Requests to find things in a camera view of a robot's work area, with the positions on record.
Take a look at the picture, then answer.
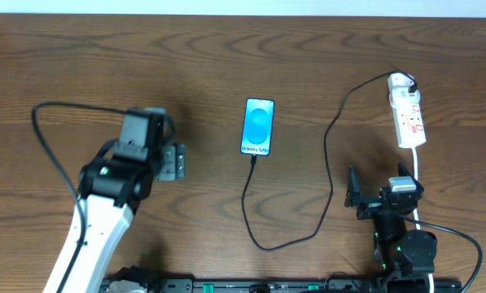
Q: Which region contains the white power strip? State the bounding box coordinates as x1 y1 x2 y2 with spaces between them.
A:
387 72 426 149

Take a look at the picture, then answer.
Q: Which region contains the black USB charging cable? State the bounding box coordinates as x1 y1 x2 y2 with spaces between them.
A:
240 70 418 252

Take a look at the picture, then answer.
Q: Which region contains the blue screen smartphone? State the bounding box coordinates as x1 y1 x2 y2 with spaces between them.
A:
240 98 275 156

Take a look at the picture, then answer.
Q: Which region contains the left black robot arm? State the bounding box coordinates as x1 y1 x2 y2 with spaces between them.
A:
44 108 186 292

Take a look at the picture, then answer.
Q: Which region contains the white USB charger plug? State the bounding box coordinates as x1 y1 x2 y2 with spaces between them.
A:
389 87 421 109

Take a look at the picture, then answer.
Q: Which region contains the right black camera cable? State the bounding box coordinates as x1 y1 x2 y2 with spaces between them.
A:
391 199 484 293

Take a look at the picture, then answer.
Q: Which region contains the black camera cable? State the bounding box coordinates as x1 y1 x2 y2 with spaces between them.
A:
391 199 484 293
31 101 128 293

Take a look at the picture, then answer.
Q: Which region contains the left black camera cable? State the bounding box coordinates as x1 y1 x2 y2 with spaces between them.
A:
31 101 128 293

